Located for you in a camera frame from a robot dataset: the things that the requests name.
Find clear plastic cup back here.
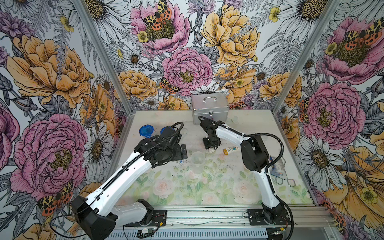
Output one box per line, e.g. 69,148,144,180
190,152,206,174

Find blue lid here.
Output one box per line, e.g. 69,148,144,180
139,125,155,138
161,126,171,134

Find clear packet right edge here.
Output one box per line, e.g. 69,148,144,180
270,157,296,188

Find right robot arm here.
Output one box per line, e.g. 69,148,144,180
198,117,285,225

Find white bottle sideways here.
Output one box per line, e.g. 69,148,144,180
223,146,239,156

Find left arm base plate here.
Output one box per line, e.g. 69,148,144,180
125,210,168,227

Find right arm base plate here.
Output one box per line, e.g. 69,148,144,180
246,209,291,226

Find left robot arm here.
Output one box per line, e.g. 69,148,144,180
71,122,188,240

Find silver metal first-aid case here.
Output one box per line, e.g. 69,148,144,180
191,93,230,125

